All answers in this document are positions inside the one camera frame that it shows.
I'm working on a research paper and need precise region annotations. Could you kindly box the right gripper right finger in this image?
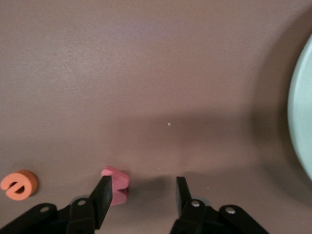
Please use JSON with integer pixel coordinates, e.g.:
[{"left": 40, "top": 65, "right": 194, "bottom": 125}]
[{"left": 170, "top": 176, "right": 220, "bottom": 234}]

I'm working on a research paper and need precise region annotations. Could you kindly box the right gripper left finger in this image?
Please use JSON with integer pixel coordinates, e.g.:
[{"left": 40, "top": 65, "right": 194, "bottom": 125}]
[{"left": 65, "top": 175, "right": 114, "bottom": 234}]

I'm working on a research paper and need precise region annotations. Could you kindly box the pink foam letter m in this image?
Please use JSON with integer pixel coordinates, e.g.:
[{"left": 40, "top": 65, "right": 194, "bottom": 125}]
[{"left": 101, "top": 165, "right": 130, "bottom": 207}]

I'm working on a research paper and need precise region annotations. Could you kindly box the orange foam letter e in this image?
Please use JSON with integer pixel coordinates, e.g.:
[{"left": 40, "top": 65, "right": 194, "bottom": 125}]
[{"left": 0, "top": 169, "right": 39, "bottom": 201}]

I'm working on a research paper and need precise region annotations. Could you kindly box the green plate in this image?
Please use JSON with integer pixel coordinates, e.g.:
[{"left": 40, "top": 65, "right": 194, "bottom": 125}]
[{"left": 287, "top": 33, "right": 312, "bottom": 182}]

